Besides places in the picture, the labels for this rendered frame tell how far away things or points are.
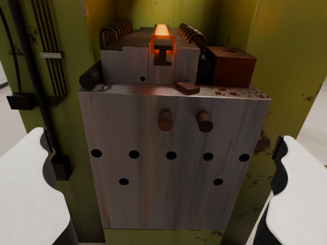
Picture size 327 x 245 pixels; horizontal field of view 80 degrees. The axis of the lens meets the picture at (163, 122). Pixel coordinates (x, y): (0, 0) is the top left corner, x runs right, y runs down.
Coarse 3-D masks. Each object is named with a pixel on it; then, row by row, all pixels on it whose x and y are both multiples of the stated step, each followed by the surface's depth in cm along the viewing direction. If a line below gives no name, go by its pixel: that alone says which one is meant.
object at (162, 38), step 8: (160, 24) 67; (160, 32) 47; (152, 40) 37; (160, 40) 33; (168, 40) 34; (152, 48) 38; (160, 48) 29; (168, 48) 29; (160, 56) 30; (168, 56) 34; (160, 64) 31; (168, 64) 31
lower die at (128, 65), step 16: (144, 32) 61; (176, 32) 63; (112, 48) 42; (128, 48) 39; (144, 48) 39; (176, 48) 39; (192, 48) 39; (112, 64) 41; (128, 64) 41; (144, 64) 41; (176, 64) 41; (192, 64) 41; (112, 80) 42; (128, 80) 42; (160, 80) 43; (176, 80) 43; (192, 80) 43
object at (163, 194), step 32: (96, 96) 38; (128, 96) 38; (160, 96) 38; (192, 96) 38; (224, 96) 39; (256, 96) 40; (96, 128) 42; (128, 128) 42; (192, 128) 42; (224, 128) 42; (256, 128) 42; (96, 160) 46; (128, 160) 46; (160, 160) 46; (192, 160) 46; (224, 160) 46; (96, 192) 52; (128, 192) 52; (160, 192) 52; (192, 192) 52; (224, 192) 52; (128, 224) 59; (160, 224) 59; (192, 224) 59; (224, 224) 59
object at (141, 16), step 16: (128, 0) 76; (144, 0) 76; (160, 0) 76; (176, 0) 76; (192, 0) 76; (208, 0) 76; (128, 16) 78; (144, 16) 78; (160, 16) 79; (176, 16) 79; (192, 16) 79; (208, 16) 79; (208, 32) 82
